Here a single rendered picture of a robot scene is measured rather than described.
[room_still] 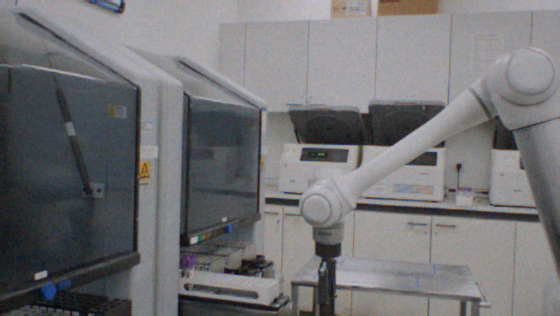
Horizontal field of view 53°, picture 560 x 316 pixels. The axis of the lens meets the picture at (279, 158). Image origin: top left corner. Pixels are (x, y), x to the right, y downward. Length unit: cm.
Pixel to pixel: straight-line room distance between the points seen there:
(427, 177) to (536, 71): 258
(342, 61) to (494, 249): 168
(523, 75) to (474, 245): 264
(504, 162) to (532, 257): 61
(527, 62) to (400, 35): 292
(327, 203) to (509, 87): 48
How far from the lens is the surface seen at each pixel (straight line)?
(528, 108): 136
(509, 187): 385
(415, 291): 187
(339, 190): 138
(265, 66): 441
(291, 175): 402
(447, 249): 388
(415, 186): 386
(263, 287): 163
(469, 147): 445
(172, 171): 160
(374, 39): 423
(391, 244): 390
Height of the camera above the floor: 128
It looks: 2 degrees down
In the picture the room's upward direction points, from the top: 2 degrees clockwise
